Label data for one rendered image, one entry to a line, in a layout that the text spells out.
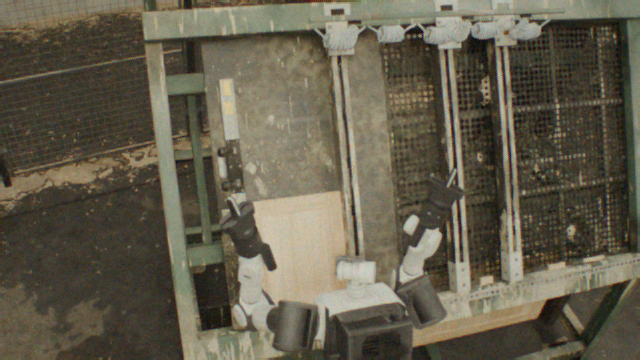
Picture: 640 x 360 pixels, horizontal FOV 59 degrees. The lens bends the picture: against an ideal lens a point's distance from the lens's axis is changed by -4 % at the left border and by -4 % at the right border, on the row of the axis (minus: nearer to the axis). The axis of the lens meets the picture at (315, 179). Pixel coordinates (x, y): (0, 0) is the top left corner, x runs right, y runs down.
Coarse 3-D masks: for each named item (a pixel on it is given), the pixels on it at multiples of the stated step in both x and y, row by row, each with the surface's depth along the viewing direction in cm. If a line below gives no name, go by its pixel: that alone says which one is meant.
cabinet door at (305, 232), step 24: (336, 192) 230; (264, 216) 223; (288, 216) 226; (312, 216) 228; (336, 216) 230; (288, 240) 226; (312, 240) 229; (336, 240) 231; (264, 264) 224; (288, 264) 227; (312, 264) 229; (264, 288) 225; (288, 288) 228; (312, 288) 230; (336, 288) 232
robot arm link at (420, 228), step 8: (424, 216) 194; (408, 224) 199; (416, 224) 197; (424, 224) 192; (432, 224) 193; (440, 224) 194; (408, 232) 201; (416, 232) 194; (424, 232) 194; (432, 232) 196; (416, 240) 195; (424, 240) 197
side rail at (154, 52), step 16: (160, 48) 205; (160, 64) 206; (160, 80) 206; (160, 96) 207; (160, 112) 207; (160, 128) 207; (160, 144) 208; (160, 160) 208; (160, 176) 209; (176, 176) 210; (176, 192) 210; (176, 208) 211; (176, 224) 211; (176, 240) 212; (176, 256) 212; (176, 272) 212; (176, 288) 213; (192, 304) 215; (192, 320) 215; (192, 336) 215
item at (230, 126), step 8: (224, 80) 213; (232, 80) 214; (232, 88) 214; (224, 96) 214; (232, 96) 214; (224, 104) 214; (224, 112) 214; (224, 120) 214; (232, 120) 215; (224, 128) 215; (232, 128) 215; (224, 136) 217; (232, 136) 215; (240, 200) 218
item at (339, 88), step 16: (352, 32) 206; (352, 48) 218; (336, 64) 221; (336, 80) 221; (336, 96) 222; (336, 112) 222; (336, 128) 225; (352, 128) 224; (336, 144) 227; (352, 144) 224; (336, 160) 229; (352, 160) 225; (352, 176) 226; (352, 192) 228; (352, 208) 227; (352, 224) 228; (352, 240) 227
